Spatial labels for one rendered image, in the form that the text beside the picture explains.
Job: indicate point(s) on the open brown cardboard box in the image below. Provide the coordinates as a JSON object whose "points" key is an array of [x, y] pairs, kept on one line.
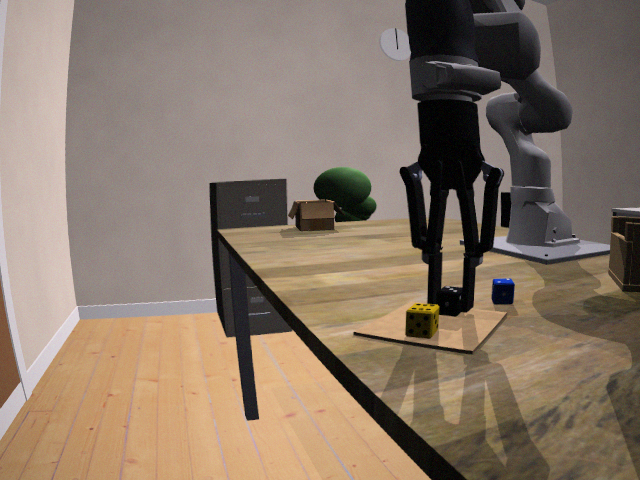
{"points": [[315, 216]]}

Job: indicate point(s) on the tan flat mat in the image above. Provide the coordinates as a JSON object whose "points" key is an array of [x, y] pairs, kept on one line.
{"points": [[464, 333]]}

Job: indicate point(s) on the brown wooden open-top crate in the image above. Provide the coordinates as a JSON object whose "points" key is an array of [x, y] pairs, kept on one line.
{"points": [[624, 261]]}

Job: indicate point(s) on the yellow die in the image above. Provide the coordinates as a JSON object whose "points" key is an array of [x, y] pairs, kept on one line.
{"points": [[422, 320]]}

